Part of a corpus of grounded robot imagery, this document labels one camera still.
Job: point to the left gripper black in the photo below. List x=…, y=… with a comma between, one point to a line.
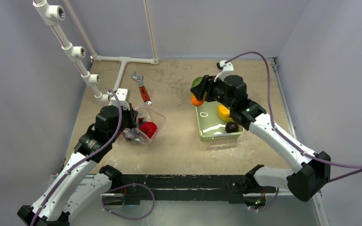
x=132, y=114

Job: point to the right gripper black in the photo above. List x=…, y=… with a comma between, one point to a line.
x=206, y=90

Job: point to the orange green mango toy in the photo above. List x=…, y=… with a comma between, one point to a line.
x=198, y=92

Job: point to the red tomato toy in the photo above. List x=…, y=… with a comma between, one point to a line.
x=148, y=128

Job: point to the clear zip top bag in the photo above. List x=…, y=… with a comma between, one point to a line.
x=148, y=113

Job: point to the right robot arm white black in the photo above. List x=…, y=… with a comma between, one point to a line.
x=308, y=172

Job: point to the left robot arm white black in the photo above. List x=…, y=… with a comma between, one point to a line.
x=66, y=197

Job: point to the yellow lemon toy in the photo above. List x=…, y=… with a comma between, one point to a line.
x=224, y=113

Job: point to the green perforated basket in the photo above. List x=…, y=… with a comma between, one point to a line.
x=211, y=127

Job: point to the dark purple plum toy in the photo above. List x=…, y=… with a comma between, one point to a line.
x=231, y=127

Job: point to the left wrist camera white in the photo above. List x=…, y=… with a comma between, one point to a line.
x=119, y=98

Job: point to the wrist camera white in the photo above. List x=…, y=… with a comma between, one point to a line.
x=225, y=69
x=119, y=98

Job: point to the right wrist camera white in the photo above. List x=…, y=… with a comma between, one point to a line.
x=225, y=69

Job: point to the red handled adjustable wrench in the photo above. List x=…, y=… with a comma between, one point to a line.
x=143, y=92

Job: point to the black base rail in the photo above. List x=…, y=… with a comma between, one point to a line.
x=233, y=189

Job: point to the aluminium frame rail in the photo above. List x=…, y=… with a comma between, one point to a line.
x=318, y=198

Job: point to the white pvc pipe frame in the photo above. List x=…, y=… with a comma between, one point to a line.
x=52, y=15

